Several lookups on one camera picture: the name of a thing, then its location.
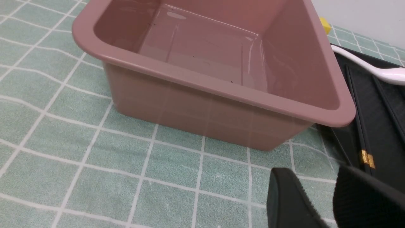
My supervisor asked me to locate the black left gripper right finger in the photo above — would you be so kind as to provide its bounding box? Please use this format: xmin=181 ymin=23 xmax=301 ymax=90
xmin=333 ymin=166 xmax=405 ymax=228

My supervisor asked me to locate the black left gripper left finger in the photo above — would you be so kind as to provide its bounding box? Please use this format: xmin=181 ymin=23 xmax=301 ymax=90
xmin=266 ymin=168 xmax=329 ymax=228

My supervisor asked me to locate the black chopstick gold band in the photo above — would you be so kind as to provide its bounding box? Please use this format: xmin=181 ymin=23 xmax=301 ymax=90
xmin=345 ymin=66 xmax=376 ymax=176
xmin=345 ymin=65 xmax=372 ymax=174

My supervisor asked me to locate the black plastic tray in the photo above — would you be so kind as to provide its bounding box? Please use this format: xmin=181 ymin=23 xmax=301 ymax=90
xmin=317 ymin=53 xmax=405 ymax=193

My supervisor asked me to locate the white ceramic spoon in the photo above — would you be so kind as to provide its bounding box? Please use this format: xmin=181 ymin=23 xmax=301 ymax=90
xmin=331 ymin=44 xmax=405 ymax=86

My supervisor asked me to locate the pink plastic bin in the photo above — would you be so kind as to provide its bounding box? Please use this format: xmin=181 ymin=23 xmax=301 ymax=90
xmin=72 ymin=0 xmax=356 ymax=151

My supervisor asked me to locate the yellow foam cube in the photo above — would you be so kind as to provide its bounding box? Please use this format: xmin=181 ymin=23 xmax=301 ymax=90
xmin=319 ymin=17 xmax=332 ymax=35

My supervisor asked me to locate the green checkered tablecloth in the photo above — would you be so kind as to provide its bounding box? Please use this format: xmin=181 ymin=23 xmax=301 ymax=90
xmin=1 ymin=0 xmax=404 ymax=228

